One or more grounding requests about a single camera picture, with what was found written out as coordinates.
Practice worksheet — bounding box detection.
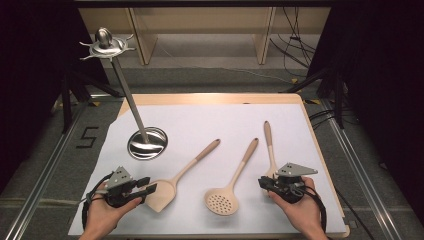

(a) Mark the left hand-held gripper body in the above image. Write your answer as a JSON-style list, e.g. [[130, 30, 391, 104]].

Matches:
[[99, 165, 143, 208]]

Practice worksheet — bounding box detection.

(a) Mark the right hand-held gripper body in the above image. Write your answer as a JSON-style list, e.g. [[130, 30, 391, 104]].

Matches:
[[271, 162, 319, 204]]

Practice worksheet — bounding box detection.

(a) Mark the beige slotted turner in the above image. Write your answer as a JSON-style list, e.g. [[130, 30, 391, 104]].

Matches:
[[263, 120, 280, 179]]

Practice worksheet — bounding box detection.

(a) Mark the beige perforated skimmer spoon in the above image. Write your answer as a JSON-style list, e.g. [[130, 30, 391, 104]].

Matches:
[[203, 137, 260, 217]]

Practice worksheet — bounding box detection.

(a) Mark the metal utensil rack stand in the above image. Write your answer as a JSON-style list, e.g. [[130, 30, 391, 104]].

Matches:
[[79, 26, 169, 161]]

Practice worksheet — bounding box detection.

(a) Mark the person's right hand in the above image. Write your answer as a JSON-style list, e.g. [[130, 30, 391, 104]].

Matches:
[[268, 176, 323, 231]]

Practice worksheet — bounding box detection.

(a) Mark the person's left hand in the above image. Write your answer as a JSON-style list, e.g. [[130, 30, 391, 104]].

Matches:
[[87, 181, 143, 233]]

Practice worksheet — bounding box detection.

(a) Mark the black tape floor mark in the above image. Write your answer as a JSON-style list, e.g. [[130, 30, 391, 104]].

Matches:
[[75, 126, 100, 150]]

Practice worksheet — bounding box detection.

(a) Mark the white table sheet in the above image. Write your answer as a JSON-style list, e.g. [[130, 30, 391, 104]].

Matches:
[[68, 103, 348, 236]]

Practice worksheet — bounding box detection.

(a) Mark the black curtain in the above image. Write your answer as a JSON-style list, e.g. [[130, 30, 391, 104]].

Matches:
[[0, 0, 111, 194], [306, 0, 424, 214]]

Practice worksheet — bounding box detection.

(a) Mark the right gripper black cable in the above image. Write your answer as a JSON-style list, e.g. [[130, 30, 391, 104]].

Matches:
[[299, 184, 329, 233]]

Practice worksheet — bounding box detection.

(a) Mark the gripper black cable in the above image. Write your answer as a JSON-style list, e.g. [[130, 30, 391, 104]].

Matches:
[[299, 184, 329, 233], [81, 172, 115, 232]]

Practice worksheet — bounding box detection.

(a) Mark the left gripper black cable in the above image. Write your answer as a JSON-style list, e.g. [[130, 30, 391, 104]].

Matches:
[[81, 172, 115, 232]]

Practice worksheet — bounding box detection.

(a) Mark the thin black floor cable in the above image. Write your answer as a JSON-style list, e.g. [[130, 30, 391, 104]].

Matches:
[[334, 187, 377, 240]]

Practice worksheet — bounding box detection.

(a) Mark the aluminium floor rail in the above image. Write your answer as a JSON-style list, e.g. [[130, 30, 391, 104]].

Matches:
[[320, 99, 403, 240], [3, 99, 88, 240]]

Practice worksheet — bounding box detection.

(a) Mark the black floor cables bundle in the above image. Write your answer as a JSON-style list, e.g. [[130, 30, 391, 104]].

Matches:
[[269, 7, 318, 78]]

